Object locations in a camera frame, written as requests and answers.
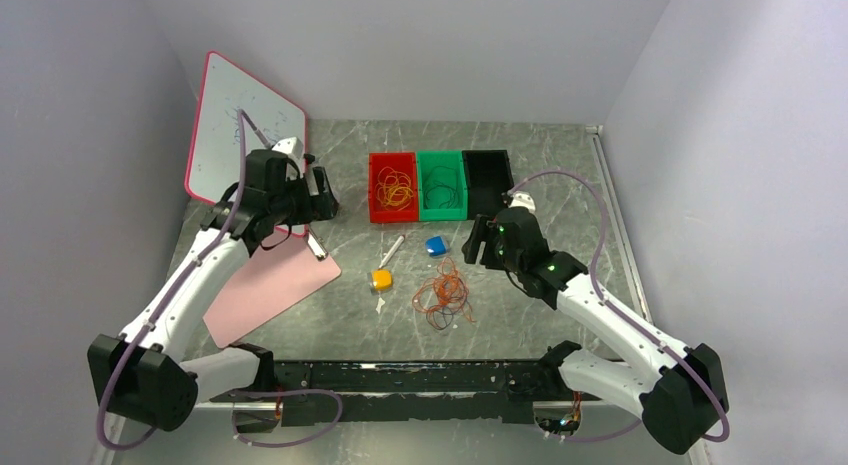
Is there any black plastic bin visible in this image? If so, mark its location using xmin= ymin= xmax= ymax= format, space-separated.
xmin=461 ymin=149 xmax=514 ymax=220

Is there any green plastic bin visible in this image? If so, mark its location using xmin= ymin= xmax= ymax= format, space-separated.
xmin=415 ymin=150 xmax=467 ymax=222

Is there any thin purple cable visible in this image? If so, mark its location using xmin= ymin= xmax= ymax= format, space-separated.
xmin=423 ymin=162 xmax=465 ymax=212

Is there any coloured cable bundle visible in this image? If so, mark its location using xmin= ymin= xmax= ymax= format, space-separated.
xmin=410 ymin=256 xmax=478 ymax=332

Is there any yellow cable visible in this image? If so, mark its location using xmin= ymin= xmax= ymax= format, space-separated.
xmin=374 ymin=177 xmax=415 ymax=215
xmin=376 ymin=160 xmax=417 ymax=208

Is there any red plastic bin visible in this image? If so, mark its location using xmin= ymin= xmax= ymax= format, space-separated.
xmin=367 ymin=152 xmax=419 ymax=224

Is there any yellow eraser block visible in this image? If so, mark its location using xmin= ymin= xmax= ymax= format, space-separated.
xmin=370 ymin=269 xmax=393 ymax=293

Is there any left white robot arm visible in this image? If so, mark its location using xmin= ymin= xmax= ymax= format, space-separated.
xmin=87 ymin=149 xmax=339 ymax=439

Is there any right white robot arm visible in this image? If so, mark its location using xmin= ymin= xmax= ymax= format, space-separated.
xmin=462 ymin=207 xmax=730 ymax=455

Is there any pink clipboard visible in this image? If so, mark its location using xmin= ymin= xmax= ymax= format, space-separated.
xmin=203 ymin=232 xmax=341 ymax=348

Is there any blue eraser block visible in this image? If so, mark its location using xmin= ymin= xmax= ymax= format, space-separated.
xmin=425 ymin=236 xmax=449 ymax=258

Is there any pink framed whiteboard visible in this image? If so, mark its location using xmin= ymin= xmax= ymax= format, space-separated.
xmin=184 ymin=51 xmax=307 ymax=203

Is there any white marker pen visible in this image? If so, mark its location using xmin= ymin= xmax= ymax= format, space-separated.
xmin=378 ymin=234 xmax=405 ymax=269

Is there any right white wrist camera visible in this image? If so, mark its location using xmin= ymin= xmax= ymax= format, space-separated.
xmin=508 ymin=191 xmax=536 ymax=214

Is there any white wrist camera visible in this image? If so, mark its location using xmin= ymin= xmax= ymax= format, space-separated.
xmin=508 ymin=191 xmax=536 ymax=214
xmin=271 ymin=137 xmax=305 ymax=164

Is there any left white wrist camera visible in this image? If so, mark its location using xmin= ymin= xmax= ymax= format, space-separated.
xmin=271 ymin=137 xmax=305 ymax=164

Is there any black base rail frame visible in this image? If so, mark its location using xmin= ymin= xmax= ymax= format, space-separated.
xmin=112 ymin=359 xmax=694 ymax=429

